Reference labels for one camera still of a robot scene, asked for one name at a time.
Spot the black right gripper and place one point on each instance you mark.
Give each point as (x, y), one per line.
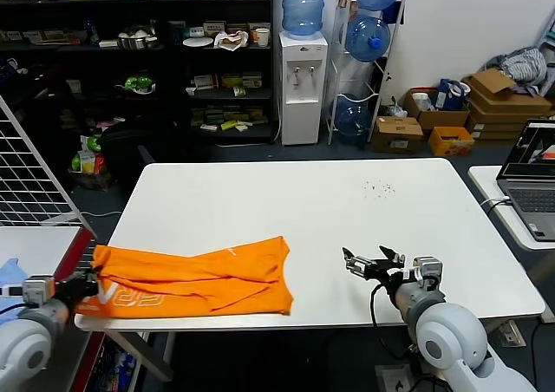
(381, 271)

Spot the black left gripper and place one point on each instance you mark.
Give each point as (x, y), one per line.
(71, 294)

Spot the orange t-shirt with white print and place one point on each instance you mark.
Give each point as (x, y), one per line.
(195, 279)

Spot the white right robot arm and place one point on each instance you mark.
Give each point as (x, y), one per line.
(451, 335)

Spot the grey pile of clothes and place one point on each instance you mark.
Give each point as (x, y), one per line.
(524, 64)

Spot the white table with red edge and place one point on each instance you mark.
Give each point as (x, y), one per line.
(43, 249)

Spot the scattered dark crumbs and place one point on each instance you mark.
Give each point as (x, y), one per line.
(387, 188)

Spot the blue printed packages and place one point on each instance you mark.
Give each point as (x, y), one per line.
(112, 366)

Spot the light blue cloth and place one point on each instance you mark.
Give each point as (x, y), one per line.
(11, 268)

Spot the white work table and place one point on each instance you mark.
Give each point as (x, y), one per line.
(303, 201)

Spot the dark storage basket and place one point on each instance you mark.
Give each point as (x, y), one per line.
(93, 183)

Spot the white floor box with arrow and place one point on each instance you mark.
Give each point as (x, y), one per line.
(394, 381)

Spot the colourful snack bags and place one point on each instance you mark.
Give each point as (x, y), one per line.
(89, 162)

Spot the closed brown cardboard box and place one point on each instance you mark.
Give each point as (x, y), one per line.
(396, 134)

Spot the small white side table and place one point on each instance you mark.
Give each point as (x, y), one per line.
(485, 184)

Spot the orange cardboard box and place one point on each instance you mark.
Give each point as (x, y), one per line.
(451, 147)

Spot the black office chair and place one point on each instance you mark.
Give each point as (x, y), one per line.
(126, 149)

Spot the grey floor power strip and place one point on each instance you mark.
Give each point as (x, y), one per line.
(512, 335)

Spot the open brown box with items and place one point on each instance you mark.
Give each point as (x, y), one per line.
(442, 119)

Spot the white water dispenser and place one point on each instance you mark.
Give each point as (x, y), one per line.
(303, 119)

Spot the grey open laptop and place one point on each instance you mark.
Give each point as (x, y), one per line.
(529, 201)

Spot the flat brown cardboard box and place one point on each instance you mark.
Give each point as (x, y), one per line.
(498, 121)
(494, 135)

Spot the blue shopping bag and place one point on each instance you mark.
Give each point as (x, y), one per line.
(446, 95)

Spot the white metal jug rack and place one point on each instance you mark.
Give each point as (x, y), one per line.
(333, 76)

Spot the green toy on white dish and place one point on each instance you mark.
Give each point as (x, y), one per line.
(139, 83)

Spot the large open brown cardboard box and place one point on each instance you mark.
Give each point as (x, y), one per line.
(507, 97)

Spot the metal cooking pot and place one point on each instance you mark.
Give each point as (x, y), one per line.
(136, 43)

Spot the small blue bottle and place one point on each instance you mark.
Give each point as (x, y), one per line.
(93, 34)

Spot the white paper cup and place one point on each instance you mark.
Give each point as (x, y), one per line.
(262, 37)

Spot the white plate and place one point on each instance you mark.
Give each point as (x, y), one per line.
(198, 42)

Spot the white plastic bag with food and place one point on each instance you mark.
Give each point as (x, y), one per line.
(232, 41)

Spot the white metal shelving rack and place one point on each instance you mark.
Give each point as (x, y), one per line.
(548, 36)

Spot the black shelving unit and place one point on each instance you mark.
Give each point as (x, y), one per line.
(130, 1)

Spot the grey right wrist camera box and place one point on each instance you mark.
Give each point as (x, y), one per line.
(427, 268)

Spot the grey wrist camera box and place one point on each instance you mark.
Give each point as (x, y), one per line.
(427, 268)
(39, 292)

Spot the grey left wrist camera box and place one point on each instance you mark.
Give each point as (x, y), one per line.
(39, 292)

